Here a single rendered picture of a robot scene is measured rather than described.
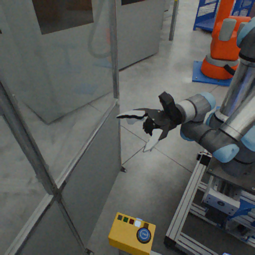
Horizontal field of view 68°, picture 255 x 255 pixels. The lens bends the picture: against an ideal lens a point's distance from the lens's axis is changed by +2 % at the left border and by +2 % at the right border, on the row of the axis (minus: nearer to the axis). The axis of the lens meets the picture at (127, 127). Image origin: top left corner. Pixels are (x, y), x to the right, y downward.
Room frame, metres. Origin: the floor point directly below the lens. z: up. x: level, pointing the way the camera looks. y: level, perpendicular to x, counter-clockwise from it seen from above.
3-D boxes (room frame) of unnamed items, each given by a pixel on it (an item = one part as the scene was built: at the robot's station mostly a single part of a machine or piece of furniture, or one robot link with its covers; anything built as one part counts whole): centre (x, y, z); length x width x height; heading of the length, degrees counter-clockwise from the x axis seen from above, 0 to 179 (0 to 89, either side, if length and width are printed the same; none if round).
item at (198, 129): (0.54, -0.26, 1.34); 0.11 x 0.08 x 0.11; 32
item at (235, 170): (0.58, -0.55, 1.09); 0.15 x 0.15 x 0.10
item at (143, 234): (0.24, -0.06, 1.08); 0.04 x 0.04 x 0.02
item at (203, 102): (0.56, -0.25, 1.43); 0.11 x 0.08 x 0.09; 122
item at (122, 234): (0.26, -0.02, 1.02); 0.16 x 0.10 x 0.11; 71
